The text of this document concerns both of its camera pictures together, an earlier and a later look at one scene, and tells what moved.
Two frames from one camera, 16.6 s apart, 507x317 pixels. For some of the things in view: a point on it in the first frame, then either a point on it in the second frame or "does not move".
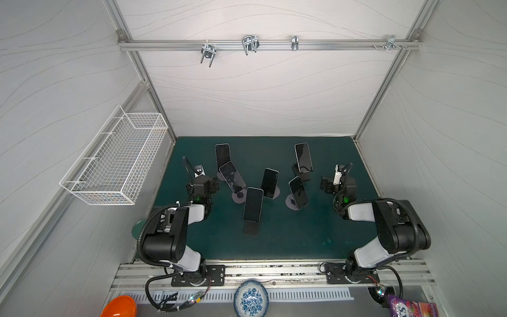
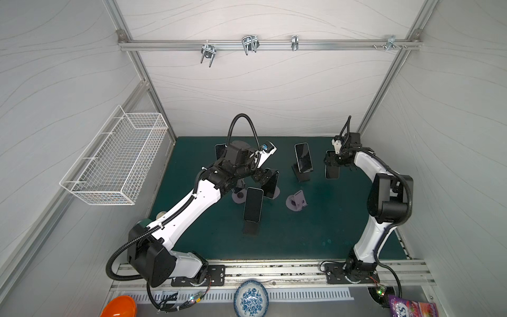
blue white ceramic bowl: [251, 299] does not move
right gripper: [340, 181] to [333, 159]
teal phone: [298, 190] to [332, 172]
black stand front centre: [250, 228] does not move
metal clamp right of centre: [294, 42] does not move
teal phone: [253, 205] does not move
